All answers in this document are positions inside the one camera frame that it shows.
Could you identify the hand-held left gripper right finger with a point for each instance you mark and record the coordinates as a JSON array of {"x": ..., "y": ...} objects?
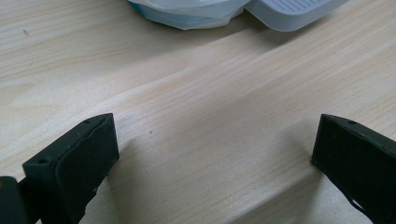
[{"x": 358, "y": 161}]

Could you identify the white plastic trash bag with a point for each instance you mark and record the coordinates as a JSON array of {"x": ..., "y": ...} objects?
[{"x": 186, "y": 9}]

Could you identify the pale blue pedal trash can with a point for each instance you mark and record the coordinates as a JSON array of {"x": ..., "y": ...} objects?
[{"x": 292, "y": 15}]

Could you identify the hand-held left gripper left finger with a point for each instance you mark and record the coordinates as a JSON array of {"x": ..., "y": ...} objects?
[{"x": 77, "y": 161}]

